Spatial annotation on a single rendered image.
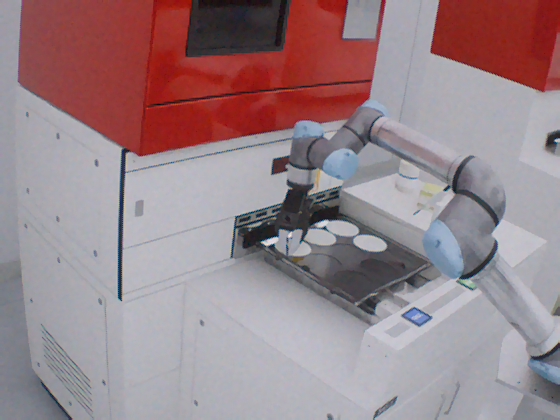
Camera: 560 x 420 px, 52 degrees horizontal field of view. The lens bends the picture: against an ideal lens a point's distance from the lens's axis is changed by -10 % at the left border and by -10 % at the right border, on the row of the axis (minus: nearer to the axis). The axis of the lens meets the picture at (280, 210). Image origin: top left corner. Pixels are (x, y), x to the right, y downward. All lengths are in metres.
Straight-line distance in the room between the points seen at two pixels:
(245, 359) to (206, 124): 0.59
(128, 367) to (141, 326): 0.13
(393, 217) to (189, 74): 0.84
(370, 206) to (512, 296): 0.76
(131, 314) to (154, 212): 0.28
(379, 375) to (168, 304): 0.62
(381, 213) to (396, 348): 0.71
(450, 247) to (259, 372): 0.60
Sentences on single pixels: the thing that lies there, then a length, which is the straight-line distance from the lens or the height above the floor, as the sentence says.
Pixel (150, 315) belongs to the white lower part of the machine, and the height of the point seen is 0.75.
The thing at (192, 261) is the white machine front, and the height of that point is 0.88.
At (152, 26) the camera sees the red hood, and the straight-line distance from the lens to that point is 1.31.
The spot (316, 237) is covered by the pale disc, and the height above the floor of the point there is 0.90.
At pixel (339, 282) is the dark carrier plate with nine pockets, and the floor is 0.90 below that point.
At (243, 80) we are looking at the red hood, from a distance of 1.50.
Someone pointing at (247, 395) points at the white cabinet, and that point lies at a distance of 1.66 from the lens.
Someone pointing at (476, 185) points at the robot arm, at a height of 1.30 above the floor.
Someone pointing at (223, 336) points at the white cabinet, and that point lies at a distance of 1.64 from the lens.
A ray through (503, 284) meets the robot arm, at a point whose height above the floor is 1.13.
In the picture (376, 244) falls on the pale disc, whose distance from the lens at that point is 1.88.
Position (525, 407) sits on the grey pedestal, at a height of 0.65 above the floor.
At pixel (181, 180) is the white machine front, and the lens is 1.54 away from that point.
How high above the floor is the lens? 1.72
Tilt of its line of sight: 25 degrees down
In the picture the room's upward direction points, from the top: 9 degrees clockwise
